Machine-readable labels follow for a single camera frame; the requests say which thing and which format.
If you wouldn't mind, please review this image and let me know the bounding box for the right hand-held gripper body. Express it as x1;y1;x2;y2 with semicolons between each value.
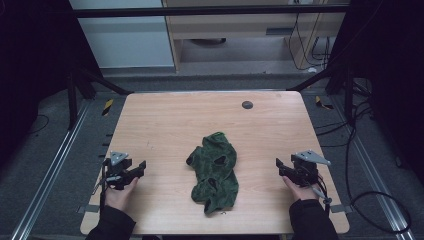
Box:
289;149;332;188

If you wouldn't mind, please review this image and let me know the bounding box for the light wooden desk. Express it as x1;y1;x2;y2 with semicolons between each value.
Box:
161;0;351;72

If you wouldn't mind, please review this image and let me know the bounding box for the bundle of black hanging cables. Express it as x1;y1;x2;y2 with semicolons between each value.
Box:
287;11;333;72

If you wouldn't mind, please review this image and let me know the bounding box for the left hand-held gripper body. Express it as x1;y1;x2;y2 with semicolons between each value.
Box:
102;151;135;191

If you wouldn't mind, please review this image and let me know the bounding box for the hand-held gripper cable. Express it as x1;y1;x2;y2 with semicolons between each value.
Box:
98;158;112;212
311;178;334;216

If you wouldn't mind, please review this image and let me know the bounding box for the long black floor cable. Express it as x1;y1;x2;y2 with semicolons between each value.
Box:
314;96;413;235

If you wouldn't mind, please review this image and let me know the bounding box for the person's right hand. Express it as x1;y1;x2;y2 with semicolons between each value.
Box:
282;175;322;203

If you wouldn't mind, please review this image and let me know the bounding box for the person's left hand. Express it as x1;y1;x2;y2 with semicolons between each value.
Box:
104;176;140;213

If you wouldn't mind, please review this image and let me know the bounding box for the black horizontal frame bar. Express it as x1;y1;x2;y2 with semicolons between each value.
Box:
72;3;350;19

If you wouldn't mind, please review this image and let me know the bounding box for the aluminium floor rail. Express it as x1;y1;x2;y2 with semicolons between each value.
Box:
328;94;418;240
9;99;93;240

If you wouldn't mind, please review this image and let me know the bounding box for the yellow black hazard tape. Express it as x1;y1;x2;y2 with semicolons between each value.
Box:
314;95;335;111
101;98;115;117

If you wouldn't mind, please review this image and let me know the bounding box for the left hand-held gripper cable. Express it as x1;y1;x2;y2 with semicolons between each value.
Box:
98;158;112;212

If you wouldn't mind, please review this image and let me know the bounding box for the right hand-held gripper cable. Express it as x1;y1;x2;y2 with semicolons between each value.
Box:
311;178;334;216

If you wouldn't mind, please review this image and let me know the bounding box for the crumpled dark green cloth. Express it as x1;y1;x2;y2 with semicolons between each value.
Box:
185;131;240;215

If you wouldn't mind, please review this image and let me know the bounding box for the black metal stand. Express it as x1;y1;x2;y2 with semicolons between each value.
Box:
66;63;134;132
287;59;373;126

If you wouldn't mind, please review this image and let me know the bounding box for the white cabinet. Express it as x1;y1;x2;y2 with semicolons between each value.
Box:
68;0;176;70

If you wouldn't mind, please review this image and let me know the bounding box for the dark curtain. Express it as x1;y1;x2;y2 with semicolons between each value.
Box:
328;0;424;188
0;0;104;168

